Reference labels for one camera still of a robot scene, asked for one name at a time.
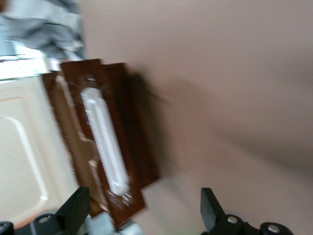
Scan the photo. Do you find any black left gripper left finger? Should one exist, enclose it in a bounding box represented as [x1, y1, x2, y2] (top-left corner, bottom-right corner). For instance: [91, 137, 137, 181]
[0, 186, 90, 235]

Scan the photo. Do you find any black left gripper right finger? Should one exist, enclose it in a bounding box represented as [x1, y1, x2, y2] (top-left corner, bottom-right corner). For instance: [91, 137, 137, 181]
[201, 188, 291, 235]

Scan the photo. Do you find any white drawer handle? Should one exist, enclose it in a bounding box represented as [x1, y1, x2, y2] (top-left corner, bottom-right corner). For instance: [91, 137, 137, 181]
[80, 87, 130, 196]

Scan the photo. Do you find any brown wooden drawer with tape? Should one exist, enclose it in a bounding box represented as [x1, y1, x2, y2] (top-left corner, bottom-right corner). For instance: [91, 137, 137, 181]
[60, 58, 147, 227]

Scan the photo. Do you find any brown wooden cabinet frame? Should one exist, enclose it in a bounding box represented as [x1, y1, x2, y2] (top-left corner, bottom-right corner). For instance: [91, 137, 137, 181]
[43, 72, 110, 218]

